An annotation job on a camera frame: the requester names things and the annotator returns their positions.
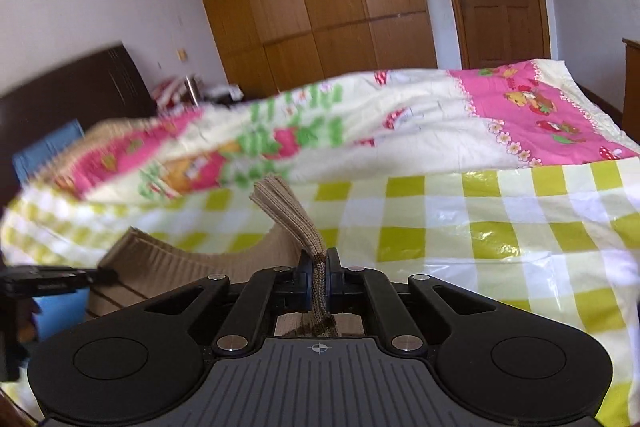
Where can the dark wooden headboard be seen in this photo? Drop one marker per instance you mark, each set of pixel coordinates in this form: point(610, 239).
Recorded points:
point(65, 92)

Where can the blue pillow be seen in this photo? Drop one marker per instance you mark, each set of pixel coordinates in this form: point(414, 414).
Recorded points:
point(45, 154)

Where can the pink cartoon printed quilt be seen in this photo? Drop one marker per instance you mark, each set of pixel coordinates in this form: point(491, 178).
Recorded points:
point(440, 117)

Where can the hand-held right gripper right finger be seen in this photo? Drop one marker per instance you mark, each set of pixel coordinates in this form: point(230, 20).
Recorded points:
point(331, 279)

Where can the metal pole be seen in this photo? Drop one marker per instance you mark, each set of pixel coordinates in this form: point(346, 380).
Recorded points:
point(190, 89)

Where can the blue knitted garment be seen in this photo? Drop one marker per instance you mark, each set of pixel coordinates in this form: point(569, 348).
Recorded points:
point(65, 314)

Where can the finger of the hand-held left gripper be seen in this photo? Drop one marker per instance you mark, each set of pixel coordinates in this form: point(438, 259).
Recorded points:
point(106, 277)

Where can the wooden cabinet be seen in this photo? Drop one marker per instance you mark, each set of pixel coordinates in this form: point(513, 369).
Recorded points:
point(632, 82)

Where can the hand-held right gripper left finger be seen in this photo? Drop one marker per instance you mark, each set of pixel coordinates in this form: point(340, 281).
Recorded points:
point(304, 279)

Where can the red white striped cloth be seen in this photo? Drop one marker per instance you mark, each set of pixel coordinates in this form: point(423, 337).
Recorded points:
point(170, 92)

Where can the tan striped ribbed sweater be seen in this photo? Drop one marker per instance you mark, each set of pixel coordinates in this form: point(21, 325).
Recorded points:
point(287, 212)

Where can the yellow checkered plastic sheet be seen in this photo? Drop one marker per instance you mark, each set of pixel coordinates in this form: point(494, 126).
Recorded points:
point(500, 247)

